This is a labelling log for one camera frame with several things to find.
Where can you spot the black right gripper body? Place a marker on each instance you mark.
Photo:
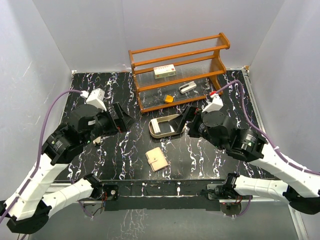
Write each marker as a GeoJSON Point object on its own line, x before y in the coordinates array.
{"type": "Point", "coordinates": [198, 129]}

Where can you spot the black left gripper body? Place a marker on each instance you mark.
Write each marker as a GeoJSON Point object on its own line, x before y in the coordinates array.
{"type": "Point", "coordinates": [105, 125]}

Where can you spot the stack of cards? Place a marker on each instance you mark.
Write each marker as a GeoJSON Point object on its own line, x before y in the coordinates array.
{"type": "Point", "coordinates": [155, 126]}

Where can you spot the beige oval tray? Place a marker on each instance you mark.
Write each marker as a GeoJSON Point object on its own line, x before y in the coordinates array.
{"type": "Point", "coordinates": [161, 119]}

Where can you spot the cream leather card holder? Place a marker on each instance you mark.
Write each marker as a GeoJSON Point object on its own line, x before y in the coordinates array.
{"type": "Point", "coordinates": [156, 159]}

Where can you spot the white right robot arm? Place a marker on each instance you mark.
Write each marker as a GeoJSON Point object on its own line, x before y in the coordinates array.
{"type": "Point", "coordinates": [295, 185]}

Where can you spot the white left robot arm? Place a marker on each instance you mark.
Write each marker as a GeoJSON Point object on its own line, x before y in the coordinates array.
{"type": "Point", "coordinates": [30, 207]}

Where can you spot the card with black stripe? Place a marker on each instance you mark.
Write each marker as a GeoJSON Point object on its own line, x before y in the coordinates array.
{"type": "Point", "coordinates": [165, 127]}

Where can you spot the yellow tape measure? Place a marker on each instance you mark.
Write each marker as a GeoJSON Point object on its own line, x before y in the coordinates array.
{"type": "Point", "coordinates": [168, 99]}

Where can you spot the white stapler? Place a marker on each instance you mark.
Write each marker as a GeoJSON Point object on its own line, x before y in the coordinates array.
{"type": "Point", "coordinates": [187, 87]}

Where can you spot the orange wooden shelf rack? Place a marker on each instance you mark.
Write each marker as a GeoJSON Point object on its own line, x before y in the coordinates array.
{"type": "Point", "coordinates": [195, 60]}

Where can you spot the white red paper box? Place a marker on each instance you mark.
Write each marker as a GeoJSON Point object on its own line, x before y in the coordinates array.
{"type": "Point", "coordinates": [164, 71]}

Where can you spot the black front base bar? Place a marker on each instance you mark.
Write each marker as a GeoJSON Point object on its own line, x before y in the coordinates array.
{"type": "Point", "coordinates": [157, 195]}

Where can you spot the aluminium frame rail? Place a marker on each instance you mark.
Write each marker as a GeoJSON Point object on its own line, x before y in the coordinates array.
{"type": "Point", "coordinates": [30, 207]}

